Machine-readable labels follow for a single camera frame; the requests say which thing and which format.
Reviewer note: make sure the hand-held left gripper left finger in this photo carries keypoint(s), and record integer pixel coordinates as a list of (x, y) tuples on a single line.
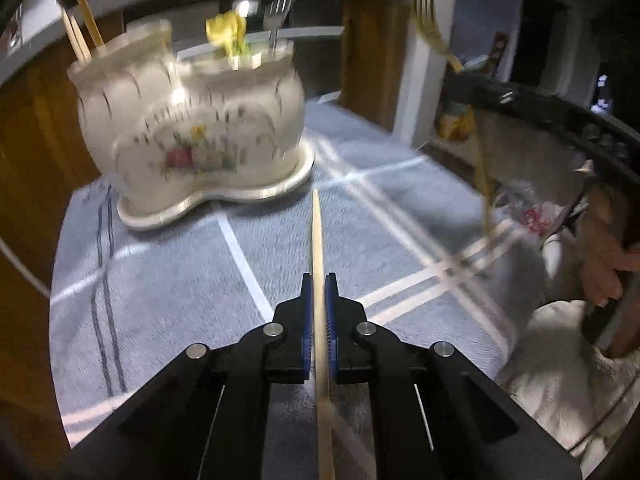
[(306, 332)]

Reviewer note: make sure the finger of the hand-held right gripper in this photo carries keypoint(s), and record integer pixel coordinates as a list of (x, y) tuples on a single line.
[(500, 92)]

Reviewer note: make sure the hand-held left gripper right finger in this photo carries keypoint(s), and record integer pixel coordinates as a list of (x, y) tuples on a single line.
[(331, 332)]

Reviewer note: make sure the wooden chopstick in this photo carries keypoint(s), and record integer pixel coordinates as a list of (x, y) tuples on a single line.
[(75, 35), (87, 15), (317, 240)]

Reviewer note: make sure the gold metal fork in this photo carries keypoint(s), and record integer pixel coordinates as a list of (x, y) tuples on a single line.
[(430, 25)]

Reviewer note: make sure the cream ceramic utensil holder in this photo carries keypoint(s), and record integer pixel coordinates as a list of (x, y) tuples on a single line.
[(200, 125)]

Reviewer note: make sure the silver metal fork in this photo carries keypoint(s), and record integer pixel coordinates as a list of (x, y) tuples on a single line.
[(277, 12)]

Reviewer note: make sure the yellow plastic utensil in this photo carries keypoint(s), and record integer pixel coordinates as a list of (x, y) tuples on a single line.
[(225, 30)]

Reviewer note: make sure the person's right hand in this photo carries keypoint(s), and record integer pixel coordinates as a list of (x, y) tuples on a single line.
[(602, 245)]

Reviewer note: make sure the yellow bag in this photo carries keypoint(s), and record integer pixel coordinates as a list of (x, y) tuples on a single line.
[(457, 122)]

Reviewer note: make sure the plastic bag red print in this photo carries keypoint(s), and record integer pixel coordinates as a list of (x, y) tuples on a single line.
[(537, 220)]

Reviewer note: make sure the wooden base cabinet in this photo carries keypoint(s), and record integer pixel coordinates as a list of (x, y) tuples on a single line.
[(35, 135), (375, 60)]

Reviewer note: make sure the blue grey striped tablecloth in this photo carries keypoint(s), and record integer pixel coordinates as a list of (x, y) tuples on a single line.
[(175, 285)]

